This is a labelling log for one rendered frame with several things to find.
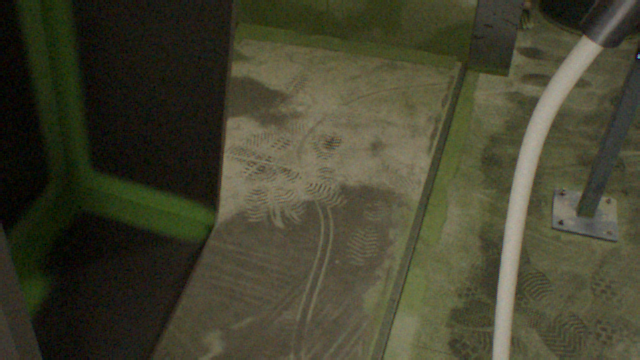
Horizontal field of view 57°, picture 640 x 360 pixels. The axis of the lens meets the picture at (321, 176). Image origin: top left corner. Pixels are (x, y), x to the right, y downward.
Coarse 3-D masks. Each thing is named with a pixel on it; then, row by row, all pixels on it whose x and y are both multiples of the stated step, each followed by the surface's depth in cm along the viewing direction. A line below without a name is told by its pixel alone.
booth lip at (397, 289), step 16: (464, 64) 260; (448, 112) 233; (448, 128) 226; (432, 160) 211; (432, 176) 205; (416, 224) 188; (416, 240) 183; (400, 272) 173; (400, 288) 169; (384, 320) 161; (384, 336) 157; (384, 352) 157
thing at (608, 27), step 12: (600, 0) 39; (612, 0) 38; (624, 0) 37; (636, 0) 37; (588, 12) 40; (600, 12) 39; (612, 12) 38; (624, 12) 38; (636, 12) 37; (588, 24) 40; (600, 24) 39; (612, 24) 38; (624, 24) 38; (636, 24) 39; (588, 36) 40; (600, 36) 39; (612, 36) 39; (624, 36) 39; (612, 48) 40
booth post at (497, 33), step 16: (480, 0) 241; (496, 0) 239; (512, 0) 237; (480, 16) 245; (496, 16) 243; (512, 16) 241; (480, 32) 250; (496, 32) 247; (512, 32) 245; (480, 48) 254; (496, 48) 252; (512, 48) 250; (480, 64) 259; (496, 64) 257
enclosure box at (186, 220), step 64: (0, 0) 91; (64, 0) 100; (128, 0) 97; (192, 0) 94; (0, 64) 96; (64, 64) 109; (128, 64) 106; (192, 64) 102; (0, 128) 101; (64, 128) 120; (128, 128) 116; (192, 128) 112; (0, 192) 106; (64, 192) 129; (128, 192) 129; (192, 192) 125; (0, 256) 46; (64, 256) 118; (128, 256) 120; (192, 256) 123; (0, 320) 50; (64, 320) 108; (128, 320) 110
